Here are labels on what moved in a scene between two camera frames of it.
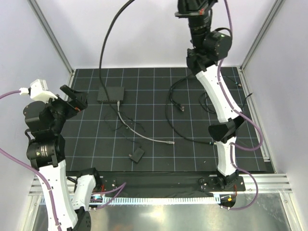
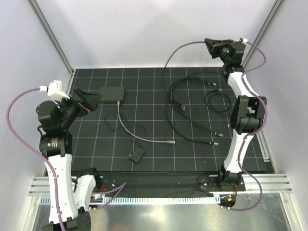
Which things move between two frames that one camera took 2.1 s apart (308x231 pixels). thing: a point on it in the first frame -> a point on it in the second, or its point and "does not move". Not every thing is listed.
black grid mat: (153, 119) does not move
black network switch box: (115, 94) does not move
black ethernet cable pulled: (181, 107) does not move
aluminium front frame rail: (264, 183) does not move
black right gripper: (192, 7) -> (213, 46)
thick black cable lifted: (100, 70) -> (219, 134)
